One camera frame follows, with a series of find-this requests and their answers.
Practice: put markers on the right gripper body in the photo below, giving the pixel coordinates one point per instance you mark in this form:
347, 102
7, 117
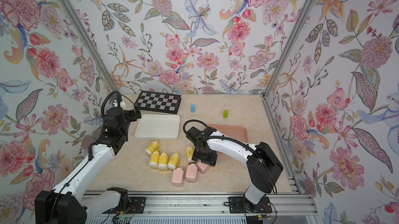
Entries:
208, 158

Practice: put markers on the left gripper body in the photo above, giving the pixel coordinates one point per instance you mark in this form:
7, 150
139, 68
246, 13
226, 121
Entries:
129, 117

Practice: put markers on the pink sharpener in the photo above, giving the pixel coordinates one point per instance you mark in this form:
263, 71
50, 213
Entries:
191, 173
177, 179
202, 167

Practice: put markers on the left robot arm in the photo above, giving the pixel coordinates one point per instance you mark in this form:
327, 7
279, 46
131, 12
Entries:
64, 204

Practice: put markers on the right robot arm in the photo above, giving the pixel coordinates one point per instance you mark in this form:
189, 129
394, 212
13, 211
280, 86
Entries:
264, 168

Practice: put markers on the white storage tray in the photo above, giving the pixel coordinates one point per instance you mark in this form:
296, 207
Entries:
158, 127

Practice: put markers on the pink storage tray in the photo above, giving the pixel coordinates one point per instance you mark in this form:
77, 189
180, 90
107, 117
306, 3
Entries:
239, 133

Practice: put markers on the yellow sharpener right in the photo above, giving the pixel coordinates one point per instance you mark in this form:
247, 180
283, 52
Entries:
189, 154

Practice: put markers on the yellow sharpener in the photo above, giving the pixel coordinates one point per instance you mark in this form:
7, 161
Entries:
154, 159
189, 154
152, 147
173, 161
163, 161

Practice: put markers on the yellow sharpener far left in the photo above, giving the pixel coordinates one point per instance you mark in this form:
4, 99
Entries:
152, 147

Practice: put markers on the blue cylinder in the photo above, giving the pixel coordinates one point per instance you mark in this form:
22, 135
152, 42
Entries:
192, 108

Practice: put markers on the green cylinder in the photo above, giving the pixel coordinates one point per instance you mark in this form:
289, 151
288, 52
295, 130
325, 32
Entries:
225, 113

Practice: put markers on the black white checkerboard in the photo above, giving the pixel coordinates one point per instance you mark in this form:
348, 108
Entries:
158, 102

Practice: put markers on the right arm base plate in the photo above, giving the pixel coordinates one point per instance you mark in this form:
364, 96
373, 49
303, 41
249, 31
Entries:
239, 205

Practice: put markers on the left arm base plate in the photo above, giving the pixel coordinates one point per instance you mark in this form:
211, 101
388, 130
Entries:
135, 205

